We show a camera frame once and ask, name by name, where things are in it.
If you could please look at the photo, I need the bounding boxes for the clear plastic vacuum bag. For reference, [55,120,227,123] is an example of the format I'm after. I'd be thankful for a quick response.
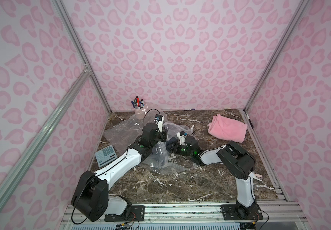
[104,109,196,174]

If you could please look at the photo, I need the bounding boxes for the pink fluffy blanket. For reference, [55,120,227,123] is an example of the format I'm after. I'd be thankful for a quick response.
[208,114,247,143]

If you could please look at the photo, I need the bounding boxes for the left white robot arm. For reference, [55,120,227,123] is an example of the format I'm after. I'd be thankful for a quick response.
[71,121,167,222]

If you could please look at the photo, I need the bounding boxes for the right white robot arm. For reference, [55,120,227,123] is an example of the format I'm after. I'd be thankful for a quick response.
[166,136,259,219]

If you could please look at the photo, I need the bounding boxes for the pink pen cup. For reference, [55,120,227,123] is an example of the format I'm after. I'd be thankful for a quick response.
[134,105,148,119]

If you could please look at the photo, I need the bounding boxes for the light blue calculator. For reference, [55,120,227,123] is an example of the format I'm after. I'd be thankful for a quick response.
[95,145,117,168]

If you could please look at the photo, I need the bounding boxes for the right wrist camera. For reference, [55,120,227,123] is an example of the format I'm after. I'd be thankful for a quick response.
[177,131,187,146]

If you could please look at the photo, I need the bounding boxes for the aluminium front rail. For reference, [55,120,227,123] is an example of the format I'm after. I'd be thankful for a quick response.
[58,200,311,230]

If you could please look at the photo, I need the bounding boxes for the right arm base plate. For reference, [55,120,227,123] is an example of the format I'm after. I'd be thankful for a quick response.
[220,203,264,222]

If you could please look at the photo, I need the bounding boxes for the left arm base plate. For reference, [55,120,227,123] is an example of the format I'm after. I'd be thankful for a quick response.
[105,205,145,222]

